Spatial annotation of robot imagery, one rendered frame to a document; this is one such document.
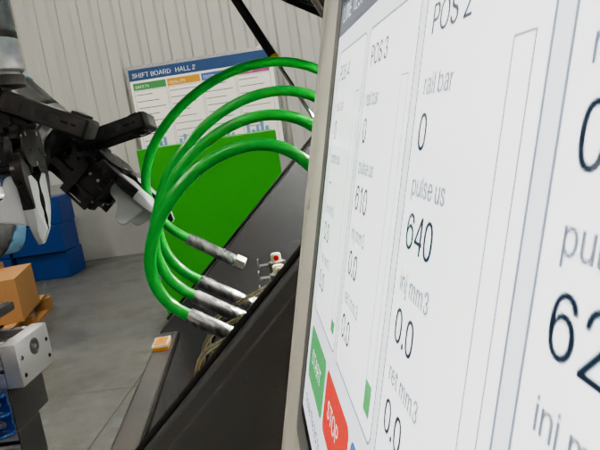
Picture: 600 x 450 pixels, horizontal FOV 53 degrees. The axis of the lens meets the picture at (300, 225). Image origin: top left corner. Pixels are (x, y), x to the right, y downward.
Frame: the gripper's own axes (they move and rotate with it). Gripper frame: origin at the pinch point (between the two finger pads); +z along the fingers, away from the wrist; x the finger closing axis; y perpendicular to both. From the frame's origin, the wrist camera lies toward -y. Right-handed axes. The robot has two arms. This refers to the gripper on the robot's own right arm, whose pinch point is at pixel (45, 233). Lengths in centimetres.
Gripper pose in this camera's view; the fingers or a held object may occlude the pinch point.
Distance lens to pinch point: 84.8
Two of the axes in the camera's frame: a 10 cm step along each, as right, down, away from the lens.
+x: 0.9, 1.6, -9.8
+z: 1.5, 9.7, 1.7
